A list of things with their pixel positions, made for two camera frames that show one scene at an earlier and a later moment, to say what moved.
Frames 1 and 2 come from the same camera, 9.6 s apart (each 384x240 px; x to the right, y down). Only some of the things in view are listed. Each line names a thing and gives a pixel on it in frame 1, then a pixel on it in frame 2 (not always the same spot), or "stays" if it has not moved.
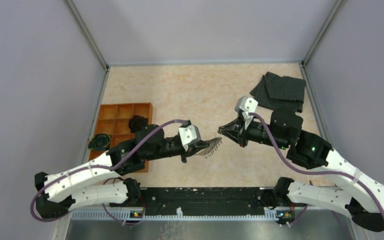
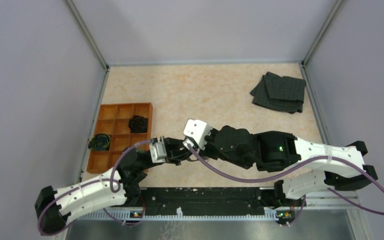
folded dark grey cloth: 275,92 stays
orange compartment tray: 114,119 stays
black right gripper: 238,125 → 206,152
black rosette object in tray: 137,123 stays
